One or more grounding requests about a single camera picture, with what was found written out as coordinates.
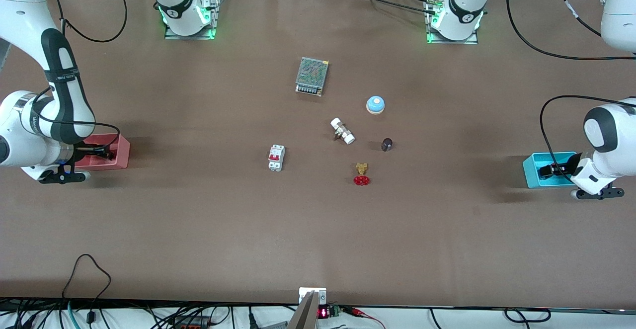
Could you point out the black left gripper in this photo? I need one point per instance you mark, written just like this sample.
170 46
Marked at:
560 168

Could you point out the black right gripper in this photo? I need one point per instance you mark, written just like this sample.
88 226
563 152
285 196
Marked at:
88 150

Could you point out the teal plastic bin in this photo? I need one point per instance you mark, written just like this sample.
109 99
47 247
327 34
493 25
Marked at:
534 172

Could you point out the pink plastic bin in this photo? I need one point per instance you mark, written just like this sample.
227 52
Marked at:
121 152

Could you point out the dark brown cylindrical knob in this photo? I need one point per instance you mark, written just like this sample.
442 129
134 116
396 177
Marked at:
387 144

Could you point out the white red circuit breaker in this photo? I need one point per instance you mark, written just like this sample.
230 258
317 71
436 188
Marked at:
277 157

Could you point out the blue domed bell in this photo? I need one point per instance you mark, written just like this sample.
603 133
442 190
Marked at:
375 104

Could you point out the brass valve red handwheel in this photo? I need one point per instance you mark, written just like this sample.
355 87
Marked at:
361 170

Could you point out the white pipe union fitting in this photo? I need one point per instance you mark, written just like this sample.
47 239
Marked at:
343 131

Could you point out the metal mesh power supply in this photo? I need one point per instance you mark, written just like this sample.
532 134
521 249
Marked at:
312 75

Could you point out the grey metal bar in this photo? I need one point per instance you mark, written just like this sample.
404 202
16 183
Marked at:
304 316

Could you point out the small red digit display module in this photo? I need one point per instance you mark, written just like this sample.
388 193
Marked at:
330 312

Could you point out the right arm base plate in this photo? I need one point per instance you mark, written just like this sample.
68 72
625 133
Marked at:
191 35

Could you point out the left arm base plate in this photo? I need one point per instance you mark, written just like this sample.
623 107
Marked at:
452 41

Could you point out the white metal bracket plate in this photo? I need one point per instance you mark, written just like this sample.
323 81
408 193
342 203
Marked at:
318 294

